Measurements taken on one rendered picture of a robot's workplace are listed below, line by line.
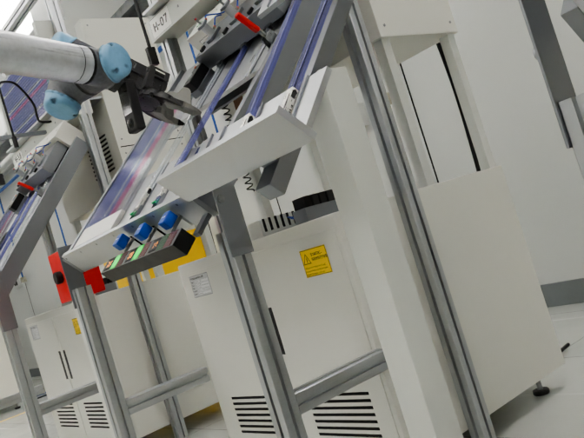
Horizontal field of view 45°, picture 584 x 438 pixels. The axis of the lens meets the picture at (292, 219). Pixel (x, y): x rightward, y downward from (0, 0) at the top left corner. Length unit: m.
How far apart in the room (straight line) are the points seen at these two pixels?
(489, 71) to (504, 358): 1.63
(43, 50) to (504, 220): 1.21
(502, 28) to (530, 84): 0.27
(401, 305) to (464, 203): 0.72
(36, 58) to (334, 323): 0.82
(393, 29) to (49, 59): 0.85
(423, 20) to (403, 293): 0.96
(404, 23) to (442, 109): 1.49
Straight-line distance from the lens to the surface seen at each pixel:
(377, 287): 1.14
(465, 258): 1.77
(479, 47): 3.19
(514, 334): 1.88
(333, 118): 1.13
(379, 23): 1.79
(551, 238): 3.13
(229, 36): 1.77
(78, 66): 1.43
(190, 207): 1.34
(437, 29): 1.96
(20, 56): 1.36
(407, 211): 1.62
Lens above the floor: 0.58
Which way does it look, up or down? 2 degrees up
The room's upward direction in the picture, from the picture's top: 17 degrees counter-clockwise
